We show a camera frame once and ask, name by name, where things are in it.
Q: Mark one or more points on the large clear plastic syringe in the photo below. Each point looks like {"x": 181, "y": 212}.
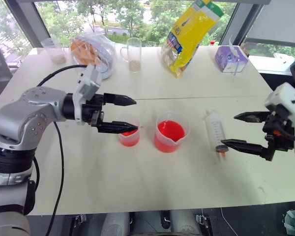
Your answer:
{"x": 215, "y": 127}

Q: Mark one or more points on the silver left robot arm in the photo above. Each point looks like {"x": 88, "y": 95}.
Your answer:
{"x": 14, "y": 118}

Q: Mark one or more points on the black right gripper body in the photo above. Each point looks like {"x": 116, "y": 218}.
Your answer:
{"x": 276, "y": 142}

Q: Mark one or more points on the large beaker red liquid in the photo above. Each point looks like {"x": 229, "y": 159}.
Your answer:
{"x": 170, "y": 135}

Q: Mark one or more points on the yellow snack bag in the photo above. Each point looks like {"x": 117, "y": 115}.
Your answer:
{"x": 189, "y": 37}

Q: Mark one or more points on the black clip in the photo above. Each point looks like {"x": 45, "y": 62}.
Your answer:
{"x": 165, "y": 219}

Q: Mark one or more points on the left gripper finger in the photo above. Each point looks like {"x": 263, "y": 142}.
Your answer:
{"x": 120, "y": 100}
{"x": 118, "y": 127}

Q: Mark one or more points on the clear glass mug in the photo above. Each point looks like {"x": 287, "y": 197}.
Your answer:
{"x": 134, "y": 55}

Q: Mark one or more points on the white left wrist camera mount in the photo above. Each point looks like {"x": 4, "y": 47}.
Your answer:
{"x": 87, "y": 83}

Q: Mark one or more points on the clear bag with orange contents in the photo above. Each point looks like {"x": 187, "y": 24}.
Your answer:
{"x": 93, "y": 51}

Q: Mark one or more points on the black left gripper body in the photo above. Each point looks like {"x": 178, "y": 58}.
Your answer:
{"x": 93, "y": 108}

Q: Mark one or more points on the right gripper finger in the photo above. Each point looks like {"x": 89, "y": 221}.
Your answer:
{"x": 253, "y": 117}
{"x": 245, "y": 146}

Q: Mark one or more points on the clear plastic measuring cup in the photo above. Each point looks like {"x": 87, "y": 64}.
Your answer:
{"x": 56, "y": 54}

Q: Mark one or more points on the metal table latch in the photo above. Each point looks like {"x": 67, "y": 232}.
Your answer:
{"x": 202, "y": 220}
{"x": 80, "y": 218}

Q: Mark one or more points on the small beaker red liquid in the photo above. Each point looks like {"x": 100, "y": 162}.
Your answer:
{"x": 129, "y": 138}

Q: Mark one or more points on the purple tissue box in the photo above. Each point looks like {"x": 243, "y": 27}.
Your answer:
{"x": 227, "y": 60}

